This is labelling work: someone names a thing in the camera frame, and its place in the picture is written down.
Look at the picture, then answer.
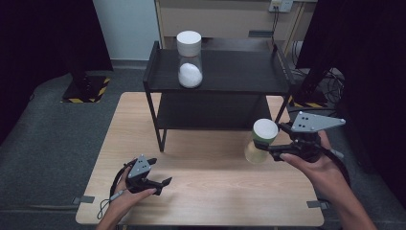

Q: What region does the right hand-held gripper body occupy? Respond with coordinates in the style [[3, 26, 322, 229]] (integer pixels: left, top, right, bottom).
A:
[[270, 110, 347, 164]]

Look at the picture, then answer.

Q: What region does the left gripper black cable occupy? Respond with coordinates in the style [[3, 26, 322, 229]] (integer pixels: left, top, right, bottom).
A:
[[96, 161, 138, 221]]

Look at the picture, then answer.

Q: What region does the black curtain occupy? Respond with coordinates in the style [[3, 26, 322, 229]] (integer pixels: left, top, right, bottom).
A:
[[0, 0, 115, 143], [296, 0, 406, 200]]

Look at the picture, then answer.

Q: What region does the black socket cable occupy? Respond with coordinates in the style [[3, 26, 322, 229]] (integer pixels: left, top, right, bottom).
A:
[[270, 6, 280, 44]]

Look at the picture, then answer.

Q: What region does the black stand with striped base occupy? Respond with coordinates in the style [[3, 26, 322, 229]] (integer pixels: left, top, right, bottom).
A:
[[60, 47, 112, 104], [288, 65, 330, 109]]

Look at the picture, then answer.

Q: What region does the beige wooden cabinet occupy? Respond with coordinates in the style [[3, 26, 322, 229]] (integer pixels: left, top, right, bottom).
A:
[[153, 0, 319, 55]]

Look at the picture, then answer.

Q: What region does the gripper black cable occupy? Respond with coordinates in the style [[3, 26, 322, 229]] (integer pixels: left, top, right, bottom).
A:
[[96, 161, 138, 221], [317, 140, 352, 190]]

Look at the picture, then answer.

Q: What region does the black two-tier shelf rack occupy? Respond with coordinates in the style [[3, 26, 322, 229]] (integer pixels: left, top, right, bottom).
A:
[[142, 39, 297, 153]]

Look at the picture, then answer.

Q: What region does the person's right hand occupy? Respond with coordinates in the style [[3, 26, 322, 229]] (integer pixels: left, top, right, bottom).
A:
[[278, 129, 351, 207]]

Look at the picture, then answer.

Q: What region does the grey tape piece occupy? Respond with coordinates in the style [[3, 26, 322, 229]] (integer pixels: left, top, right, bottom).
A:
[[305, 198, 330, 211], [71, 195, 96, 206]]

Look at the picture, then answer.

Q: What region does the person's left hand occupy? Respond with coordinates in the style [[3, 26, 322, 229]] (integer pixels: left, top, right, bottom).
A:
[[106, 157, 158, 226]]

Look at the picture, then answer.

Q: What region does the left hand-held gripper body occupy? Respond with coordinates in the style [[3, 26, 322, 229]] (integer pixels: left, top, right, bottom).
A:
[[124, 154, 162, 196]]

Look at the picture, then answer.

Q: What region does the yellow powder jar white lid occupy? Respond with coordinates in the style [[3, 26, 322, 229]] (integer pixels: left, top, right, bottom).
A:
[[243, 118, 280, 166]]

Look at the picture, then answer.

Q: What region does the white wall socket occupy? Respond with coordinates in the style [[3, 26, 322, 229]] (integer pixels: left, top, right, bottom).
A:
[[268, 0, 294, 14]]

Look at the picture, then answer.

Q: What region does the bundle of floor cables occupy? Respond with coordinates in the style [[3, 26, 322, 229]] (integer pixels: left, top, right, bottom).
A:
[[291, 40, 347, 108]]

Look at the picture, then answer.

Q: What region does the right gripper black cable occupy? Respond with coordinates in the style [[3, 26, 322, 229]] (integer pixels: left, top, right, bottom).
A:
[[317, 140, 352, 190]]

